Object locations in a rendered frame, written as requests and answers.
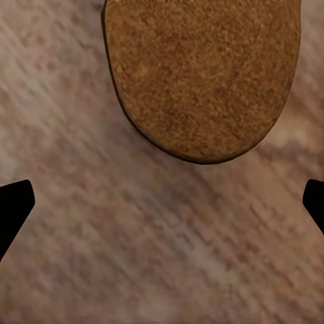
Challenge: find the sandal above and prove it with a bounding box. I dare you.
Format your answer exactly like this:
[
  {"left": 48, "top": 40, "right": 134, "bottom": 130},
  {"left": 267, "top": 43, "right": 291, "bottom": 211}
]
[{"left": 100, "top": 0, "right": 301, "bottom": 165}]

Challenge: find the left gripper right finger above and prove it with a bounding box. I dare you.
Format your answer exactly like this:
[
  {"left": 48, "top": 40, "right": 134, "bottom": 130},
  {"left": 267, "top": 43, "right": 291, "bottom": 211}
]
[{"left": 302, "top": 179, "right": 324, "bottom": 234}]

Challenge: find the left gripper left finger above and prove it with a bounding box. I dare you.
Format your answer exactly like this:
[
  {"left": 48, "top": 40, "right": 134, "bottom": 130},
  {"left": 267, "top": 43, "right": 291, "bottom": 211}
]
[{"left": 0, "top": 180, "right": 35, "bottom": 260}]

